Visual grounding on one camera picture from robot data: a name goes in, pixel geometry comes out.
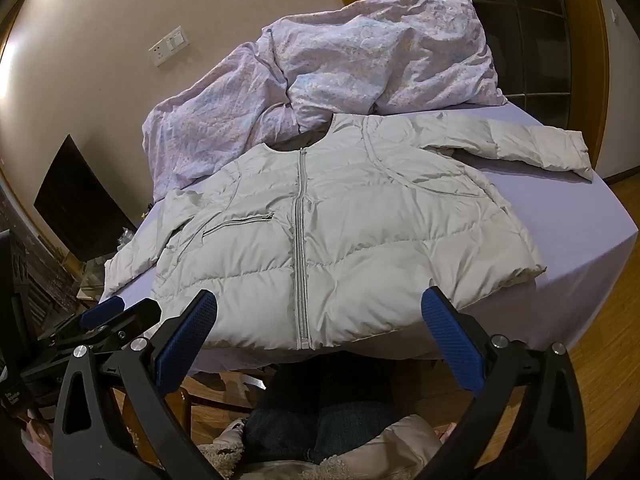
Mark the black flat screen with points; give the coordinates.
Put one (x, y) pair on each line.
(80, 205)

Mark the person's legs in jeans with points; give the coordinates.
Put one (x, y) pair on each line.
(325, 400)

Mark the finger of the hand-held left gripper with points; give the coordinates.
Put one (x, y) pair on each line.
(102, 309)
(140, 315)

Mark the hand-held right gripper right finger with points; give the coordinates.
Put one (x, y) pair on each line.
(450, 345)

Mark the white wall socket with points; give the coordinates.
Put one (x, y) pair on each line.
(159, 54)

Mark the white puffer jacket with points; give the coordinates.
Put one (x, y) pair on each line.
(350, 240)

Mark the white wall switch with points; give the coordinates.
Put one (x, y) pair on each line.
(177, 38)

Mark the bed with lavender sheet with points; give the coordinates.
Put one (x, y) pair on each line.
(575, 240)

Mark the dark glass door wooden frame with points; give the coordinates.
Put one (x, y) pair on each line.
(525, 35)

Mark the person's beige fleece coat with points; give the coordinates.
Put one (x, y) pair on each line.
(390, 450)

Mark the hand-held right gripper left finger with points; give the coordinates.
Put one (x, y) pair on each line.
(186, 340)

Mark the pink floral quilt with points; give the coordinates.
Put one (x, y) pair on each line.
(375, 60)

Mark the glass side table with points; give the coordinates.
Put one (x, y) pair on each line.
(92, 280)

